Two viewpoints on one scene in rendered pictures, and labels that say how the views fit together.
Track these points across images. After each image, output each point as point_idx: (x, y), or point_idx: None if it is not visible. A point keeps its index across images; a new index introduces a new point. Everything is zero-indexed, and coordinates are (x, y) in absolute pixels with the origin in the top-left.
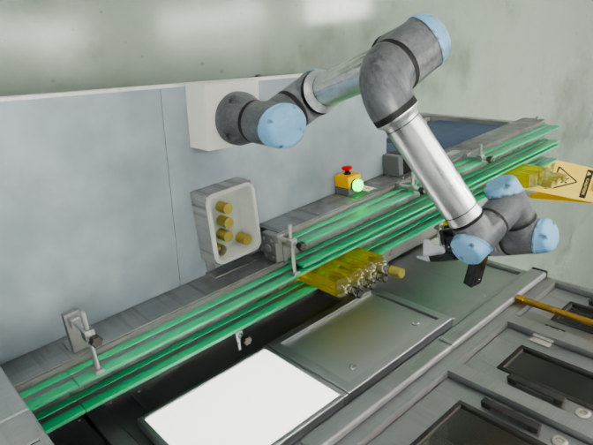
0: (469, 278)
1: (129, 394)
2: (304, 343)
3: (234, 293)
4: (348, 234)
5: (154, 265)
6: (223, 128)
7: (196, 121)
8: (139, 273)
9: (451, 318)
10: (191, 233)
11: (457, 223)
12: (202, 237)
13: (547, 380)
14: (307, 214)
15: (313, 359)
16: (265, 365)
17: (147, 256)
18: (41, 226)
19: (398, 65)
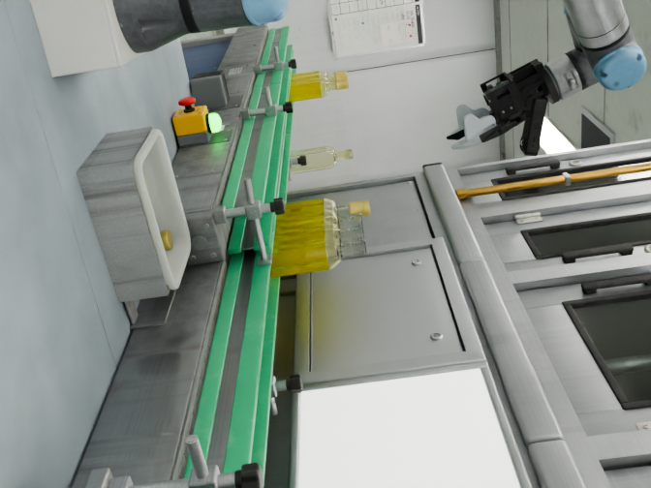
0: (534, 143)
1: None
2: (336, 354)
3: (225, 326)
4: None
5: (83, 340)
6: (139, 13)
7: (68, 13)
8: (74, 365)
9: (442, 237)
10: (98, 257)
11: (615, 35)
12: (123, 255)
13: (587, 244)
14: (200, 178)
15: (381, 360)
16: (338, 407)
17: (72, 324)
18: None
19: None
